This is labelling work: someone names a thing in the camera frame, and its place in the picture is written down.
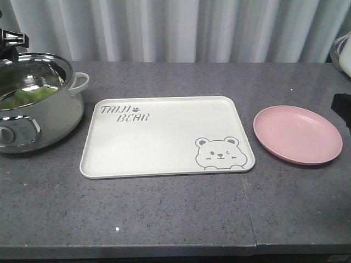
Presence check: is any white blender appliance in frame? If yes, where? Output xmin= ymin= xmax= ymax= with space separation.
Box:
xmin=330 ymin=32 xmax=350 ymax=77

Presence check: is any green lettuce leaf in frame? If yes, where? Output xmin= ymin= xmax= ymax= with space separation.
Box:
xmin=1 ymin=86 xmax=59 ymax=110

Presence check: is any green electric cooking pot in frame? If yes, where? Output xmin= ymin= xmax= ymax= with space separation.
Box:
xmin=1 ymin=53 xmax=89 ymax=153

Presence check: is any grey white curtain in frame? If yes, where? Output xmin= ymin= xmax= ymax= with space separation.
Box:
xmin=1 ymin=1 xmax=350 ymax=62

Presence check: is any cream bear tray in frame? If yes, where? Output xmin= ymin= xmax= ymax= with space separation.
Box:
xmin=80 ymin=96 xmax=255 ymax=179

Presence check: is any pink round plate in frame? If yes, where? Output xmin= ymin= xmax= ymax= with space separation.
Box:
xmin=253 ymin=105 xmax=343 ymax=165

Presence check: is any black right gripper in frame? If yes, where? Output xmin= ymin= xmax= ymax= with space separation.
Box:
xmin=331 ymin=93 xmax=350 ymax=115

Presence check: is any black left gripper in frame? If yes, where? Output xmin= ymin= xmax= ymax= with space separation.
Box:
xmin=1 ymin=28 xmax=29 ymax=62

